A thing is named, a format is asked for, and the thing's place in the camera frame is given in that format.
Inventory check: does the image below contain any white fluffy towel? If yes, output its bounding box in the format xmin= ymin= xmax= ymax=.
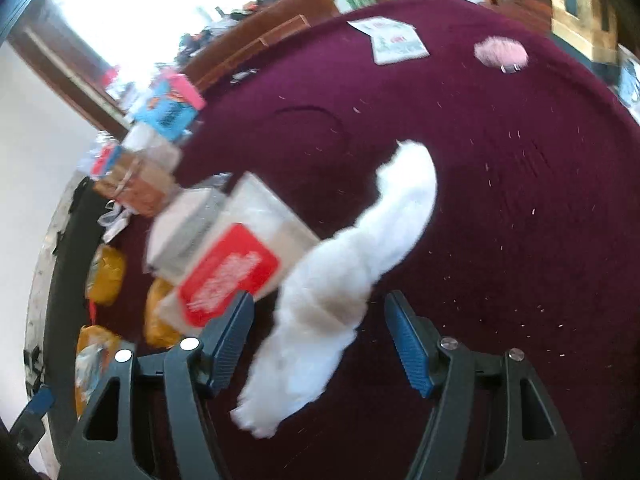
xmin=230 ymin=141 xmax=437 ymax=439

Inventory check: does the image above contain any yellow taped cardboard tray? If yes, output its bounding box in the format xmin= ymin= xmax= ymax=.
xmin=74 ymin=325 xmax=127 ymax=418

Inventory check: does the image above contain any pink fluffy puff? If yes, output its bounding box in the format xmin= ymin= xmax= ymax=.
xmin=474 ymin=36 xmax=528 ymax=73

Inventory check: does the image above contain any black bag on chair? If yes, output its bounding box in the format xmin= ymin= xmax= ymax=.
xmin=43 ymin=179 xmax=106 ymax=457

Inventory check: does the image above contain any paper leaflet on table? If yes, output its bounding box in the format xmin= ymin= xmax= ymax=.
xmin=348 ymin=16 xmax=430 ymax=66

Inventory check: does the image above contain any white plastic bag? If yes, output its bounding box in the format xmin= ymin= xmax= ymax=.
xmin=98 ymin=200 xmax=132 ymax=244

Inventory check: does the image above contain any wooden sideboard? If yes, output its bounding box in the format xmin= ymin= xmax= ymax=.
xmin=181 ymin=0 xmax=338 ymax=91

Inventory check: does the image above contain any orange yellow snack packet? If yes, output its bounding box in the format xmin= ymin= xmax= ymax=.
xmin=143 ymin=278 xmax=182 ymax=349

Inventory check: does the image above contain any red white labelled pouch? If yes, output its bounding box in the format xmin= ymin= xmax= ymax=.
xmin=160 ymin=172 xmax=320 ymax=336

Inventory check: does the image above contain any clear snack jar red lid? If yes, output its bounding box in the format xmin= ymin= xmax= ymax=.
xmin=89 ymin=142 xmax=179 ymax=218

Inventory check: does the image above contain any yellow tape roll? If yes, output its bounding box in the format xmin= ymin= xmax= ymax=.
xmin=85 ymin=244 xmax=127 ymax=307

